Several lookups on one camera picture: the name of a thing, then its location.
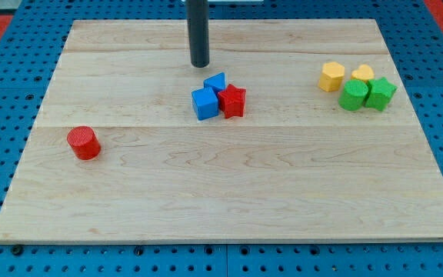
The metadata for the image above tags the blue cube block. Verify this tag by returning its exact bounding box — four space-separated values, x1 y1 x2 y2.
192 87 218 121

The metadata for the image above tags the yellow heart block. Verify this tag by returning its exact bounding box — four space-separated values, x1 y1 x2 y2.
351 64 375 83

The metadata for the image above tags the green cylinder block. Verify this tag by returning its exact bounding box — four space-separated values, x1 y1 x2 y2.
338 79 368 111

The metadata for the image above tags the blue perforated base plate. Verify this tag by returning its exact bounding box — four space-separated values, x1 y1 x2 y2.
0 1 443 276

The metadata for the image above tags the wooden board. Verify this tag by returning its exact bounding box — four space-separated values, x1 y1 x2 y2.
0 19 443 245

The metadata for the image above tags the blue triangle block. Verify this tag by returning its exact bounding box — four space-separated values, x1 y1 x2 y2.
203 72 226 93

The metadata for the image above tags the red star block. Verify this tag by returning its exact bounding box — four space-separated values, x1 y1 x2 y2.
218 84 246 118

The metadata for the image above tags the yellow pentagon block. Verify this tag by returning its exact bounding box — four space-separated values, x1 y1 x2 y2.
318 62 345 92

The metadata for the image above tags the red cylinder block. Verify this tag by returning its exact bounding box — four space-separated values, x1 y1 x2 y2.
67 126 102 160

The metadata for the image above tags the green star block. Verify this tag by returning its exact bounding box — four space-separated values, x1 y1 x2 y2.
365 77 398 112

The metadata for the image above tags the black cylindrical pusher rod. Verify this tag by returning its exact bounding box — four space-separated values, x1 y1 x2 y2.
185 0 209 68

